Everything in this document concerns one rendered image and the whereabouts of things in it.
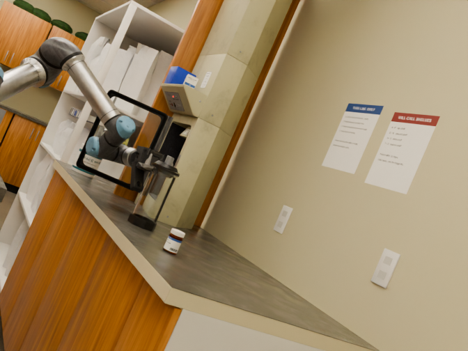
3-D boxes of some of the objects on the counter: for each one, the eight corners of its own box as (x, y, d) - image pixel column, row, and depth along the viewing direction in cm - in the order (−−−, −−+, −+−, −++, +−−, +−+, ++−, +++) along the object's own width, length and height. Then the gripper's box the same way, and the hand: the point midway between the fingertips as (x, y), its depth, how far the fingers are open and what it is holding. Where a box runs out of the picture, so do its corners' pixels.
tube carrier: (161, 231, 190) (185, 176, 191) (137, 223, 183) (162, 166, 183) (145, 221, 198) (169, 168, 199) (122, 214, 191) (146, 159, 191)
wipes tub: (91, 175, 295) (102, 150, 295) (95, 180, 284) (107, 154, 284) (69, 166, 289) (80, 141, 289) (72, 170, 278) (84, 144, 278)
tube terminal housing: (178, 219, 266) (240, 79, 267) (203, 237, 237) (272, 79, 238) (134, 203, 254) (198, 55, 256) (153, 219, 226) (226, 53, 227)
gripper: (125, 139, 201) (154, 148, 186) (157, 153, 212) (187, 163, 196) (115, 161, 200) (145, 171, 185) (148, 173, 211) (179, 184, 196)
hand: (162, 173), depth 191 cm, fingers closed on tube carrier, 9 cm apart
